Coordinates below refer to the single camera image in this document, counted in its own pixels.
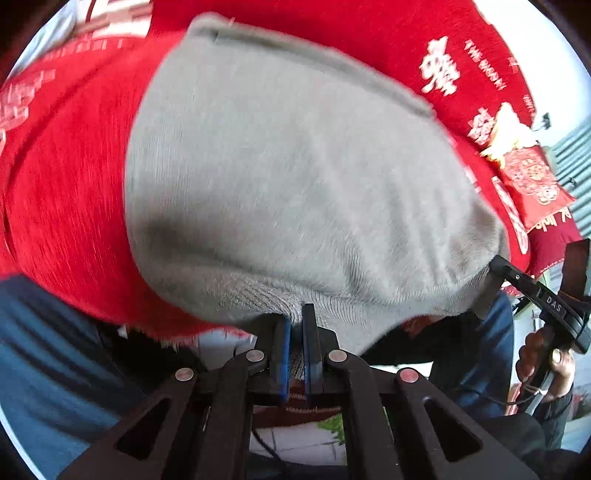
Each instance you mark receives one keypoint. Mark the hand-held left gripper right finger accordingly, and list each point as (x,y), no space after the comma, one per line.
(308,350)

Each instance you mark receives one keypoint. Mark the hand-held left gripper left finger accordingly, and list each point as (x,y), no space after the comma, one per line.
(286,350)

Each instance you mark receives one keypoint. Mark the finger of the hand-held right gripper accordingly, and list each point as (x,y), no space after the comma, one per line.
(508,272)

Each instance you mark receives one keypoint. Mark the grey knit sweater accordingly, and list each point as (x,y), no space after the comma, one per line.
(286,161)

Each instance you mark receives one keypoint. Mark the person's right hand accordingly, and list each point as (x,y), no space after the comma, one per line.
(561,369)

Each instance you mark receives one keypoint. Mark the person's right leg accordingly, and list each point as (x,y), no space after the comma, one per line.
(485,350)

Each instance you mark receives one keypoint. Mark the person's leg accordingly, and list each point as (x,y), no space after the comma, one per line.
(485,350)
(55,369)

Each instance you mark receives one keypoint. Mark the red embroidered cushion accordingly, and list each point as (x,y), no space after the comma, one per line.
(535,180)

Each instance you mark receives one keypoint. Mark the grey ribbed panel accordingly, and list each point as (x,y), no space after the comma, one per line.
(572,152)

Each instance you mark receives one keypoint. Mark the person's left leg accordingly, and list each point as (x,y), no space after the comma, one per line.
(55,369)

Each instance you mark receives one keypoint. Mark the red printed sofa cover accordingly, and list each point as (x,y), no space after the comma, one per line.
(64,207)

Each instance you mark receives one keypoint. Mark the dark wall fixture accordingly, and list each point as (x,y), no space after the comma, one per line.
(545,121)

